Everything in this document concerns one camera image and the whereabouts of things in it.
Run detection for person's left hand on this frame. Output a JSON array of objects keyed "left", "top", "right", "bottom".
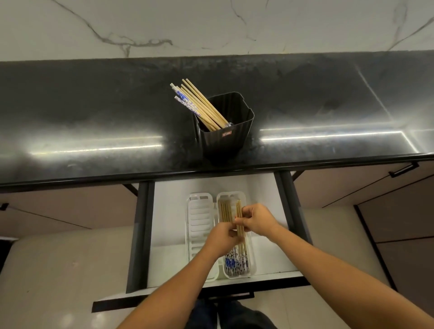
[{"left": 203, "top": 222, "right": 245, "bottom": 260}]

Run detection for person's right hand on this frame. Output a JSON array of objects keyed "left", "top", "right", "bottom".
[{"left": 235, "top": 203, "right": 282, "bottom": 243}]

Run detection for few patterned bamboo chopsticks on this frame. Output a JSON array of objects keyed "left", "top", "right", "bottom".
[{"left": 236, "top": 200, "right": 247, "bottom": 260}]

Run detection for person's left forearm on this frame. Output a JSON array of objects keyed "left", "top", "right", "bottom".
[{"left": 117, "top": 247, "right": 227, "bottom": 329}]

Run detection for person's right forearm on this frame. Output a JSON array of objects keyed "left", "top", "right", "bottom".
[{"left": 271, "top": 224, "right": 434, "bottom": 329}]

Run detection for row of bamboo chopsticks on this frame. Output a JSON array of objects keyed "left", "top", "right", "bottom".
[{"left": 219, "top": 200, "right": 250, "bottom": 275}]

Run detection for white plastic box lid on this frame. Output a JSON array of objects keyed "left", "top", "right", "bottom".
[{"left": 185, "top": 193, "right": 219, "bottom": 282}]

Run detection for white plastic chopstick box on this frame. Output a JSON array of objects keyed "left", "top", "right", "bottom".
[{"left": 216, "top": 191, "right": 257, "bottom": 279}]

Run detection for person's dark trousers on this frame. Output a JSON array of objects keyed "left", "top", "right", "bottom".
[{"left": 185, "top": 299, "right": 277, "bottom": 329}]

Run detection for black ribbed utensil holder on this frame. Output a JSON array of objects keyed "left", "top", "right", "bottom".
[{"left": 193, "top": 92, "right": 255, "bottom": 161}]

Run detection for brown cabinet door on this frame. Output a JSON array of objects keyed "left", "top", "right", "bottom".
[
  {"left": 0, "top": 184, "right": 139, "bottom": 238},
  {"left": 293, "top": 159, "right": 434, "bottom": 209}
]

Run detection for bunch of bamboo chopsticks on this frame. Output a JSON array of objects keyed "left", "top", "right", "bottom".
[{"left": 170, "top": 79, "right": 233, "bottom": 132}]

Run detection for white drawer with black frame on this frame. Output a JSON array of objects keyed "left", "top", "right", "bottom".
[{"left": 92, "top": 170, "right": 313, "bottom": 313}]

